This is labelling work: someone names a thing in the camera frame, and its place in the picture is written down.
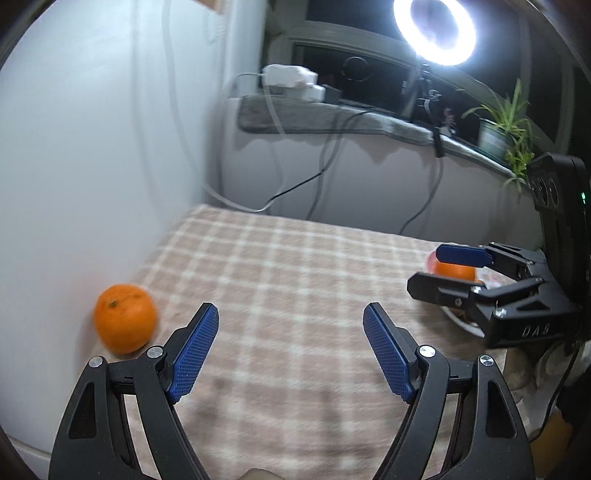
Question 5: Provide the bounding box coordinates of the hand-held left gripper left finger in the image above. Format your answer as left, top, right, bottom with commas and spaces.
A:
48, 302, 220, 480

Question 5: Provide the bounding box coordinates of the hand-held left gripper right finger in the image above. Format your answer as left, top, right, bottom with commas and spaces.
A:
362, 302, 536, 480

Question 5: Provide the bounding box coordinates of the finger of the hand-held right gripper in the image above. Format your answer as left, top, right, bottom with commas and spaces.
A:
436, 242, 544, 280
407, 271, 544, 326

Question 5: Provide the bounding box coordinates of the large orange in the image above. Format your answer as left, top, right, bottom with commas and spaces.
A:
434, 261, 476, 284

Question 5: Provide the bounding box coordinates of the white floral plate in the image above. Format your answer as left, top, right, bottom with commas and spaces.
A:
425, 249, 513, 336

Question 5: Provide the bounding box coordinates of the tangerine with stem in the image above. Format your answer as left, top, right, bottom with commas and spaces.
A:
93, 283, 158, 355

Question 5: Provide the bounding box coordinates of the person's right hand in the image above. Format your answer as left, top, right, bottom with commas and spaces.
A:
505, 347, 563, 394

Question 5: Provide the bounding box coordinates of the potted spider plant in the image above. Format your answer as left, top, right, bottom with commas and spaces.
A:
462, 78, 540, 188

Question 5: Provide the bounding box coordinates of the beige checked tablecloth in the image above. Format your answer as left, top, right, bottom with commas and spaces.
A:
129, 203, 555, 480

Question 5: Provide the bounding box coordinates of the black cable with inline box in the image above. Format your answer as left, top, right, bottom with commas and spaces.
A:
399, 124, 447, 236

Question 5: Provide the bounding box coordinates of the ring light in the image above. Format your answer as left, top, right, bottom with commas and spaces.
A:
392, 0, 478, 66

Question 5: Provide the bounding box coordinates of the white cable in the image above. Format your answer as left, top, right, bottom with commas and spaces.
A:
203, 69, 286, 214

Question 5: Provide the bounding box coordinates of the white window frame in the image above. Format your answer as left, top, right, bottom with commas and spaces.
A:
263, 18, 591, 155

